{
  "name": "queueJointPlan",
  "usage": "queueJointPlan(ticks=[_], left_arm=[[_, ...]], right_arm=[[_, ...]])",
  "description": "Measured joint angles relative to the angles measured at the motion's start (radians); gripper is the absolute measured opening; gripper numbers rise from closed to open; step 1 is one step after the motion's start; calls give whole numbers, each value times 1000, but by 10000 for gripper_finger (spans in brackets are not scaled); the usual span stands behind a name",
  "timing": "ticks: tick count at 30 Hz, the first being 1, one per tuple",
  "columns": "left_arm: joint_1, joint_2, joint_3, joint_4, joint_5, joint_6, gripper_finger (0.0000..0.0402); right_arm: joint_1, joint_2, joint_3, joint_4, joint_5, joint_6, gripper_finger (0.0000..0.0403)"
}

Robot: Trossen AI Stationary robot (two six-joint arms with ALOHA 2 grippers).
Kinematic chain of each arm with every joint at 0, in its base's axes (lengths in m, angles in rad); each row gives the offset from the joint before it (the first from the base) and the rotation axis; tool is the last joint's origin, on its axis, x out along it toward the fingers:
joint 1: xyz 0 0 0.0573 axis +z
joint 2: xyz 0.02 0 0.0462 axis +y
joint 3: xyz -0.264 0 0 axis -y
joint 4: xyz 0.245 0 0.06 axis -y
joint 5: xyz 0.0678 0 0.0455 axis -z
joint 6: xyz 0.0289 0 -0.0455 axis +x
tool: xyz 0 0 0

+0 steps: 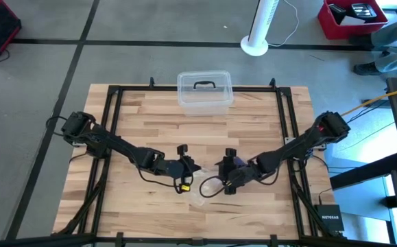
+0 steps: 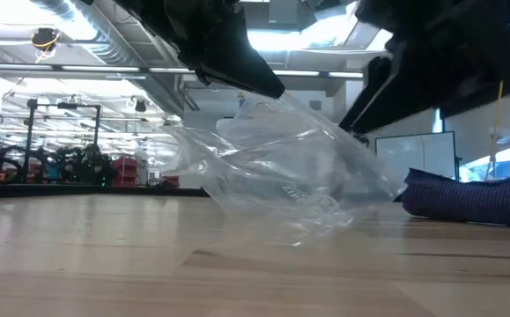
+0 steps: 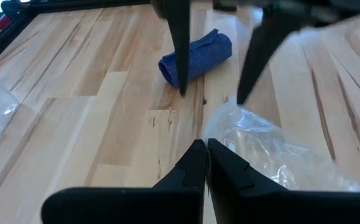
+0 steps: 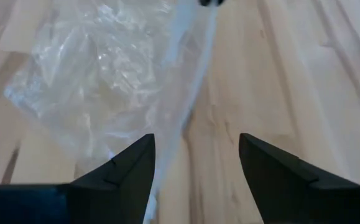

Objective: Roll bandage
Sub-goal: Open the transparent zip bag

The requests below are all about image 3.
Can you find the black table frame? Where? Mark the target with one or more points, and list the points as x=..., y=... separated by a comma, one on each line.
x=8, y=32

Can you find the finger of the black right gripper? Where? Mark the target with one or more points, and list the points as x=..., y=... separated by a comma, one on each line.
x=179, y=46
x=260, y=56

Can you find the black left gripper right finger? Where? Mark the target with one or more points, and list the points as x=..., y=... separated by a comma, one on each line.
x=276, y=208

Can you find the purple elastic bandage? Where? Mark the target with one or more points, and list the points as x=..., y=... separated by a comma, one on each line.
x=204, y=56

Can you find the clear plastic zipper bag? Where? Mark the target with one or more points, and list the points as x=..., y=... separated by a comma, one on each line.
x=276, y=155

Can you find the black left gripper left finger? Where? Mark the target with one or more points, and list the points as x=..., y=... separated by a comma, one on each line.
x=136, y=205

